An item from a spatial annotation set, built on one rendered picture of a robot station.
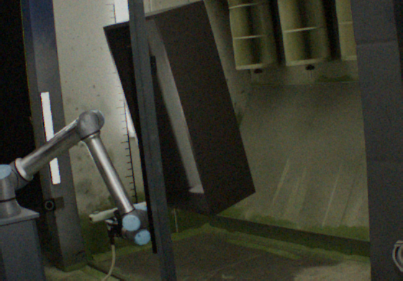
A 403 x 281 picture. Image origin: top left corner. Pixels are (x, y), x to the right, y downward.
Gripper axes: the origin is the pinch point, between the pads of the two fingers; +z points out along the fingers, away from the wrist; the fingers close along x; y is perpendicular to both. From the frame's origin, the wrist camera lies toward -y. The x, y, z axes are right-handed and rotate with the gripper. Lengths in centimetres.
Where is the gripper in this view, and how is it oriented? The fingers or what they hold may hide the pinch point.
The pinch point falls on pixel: (109, 218)
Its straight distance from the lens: 378.2
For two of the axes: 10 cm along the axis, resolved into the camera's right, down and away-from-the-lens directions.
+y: 0.9, 9.7, 2.3
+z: -6.2, -1.3, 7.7
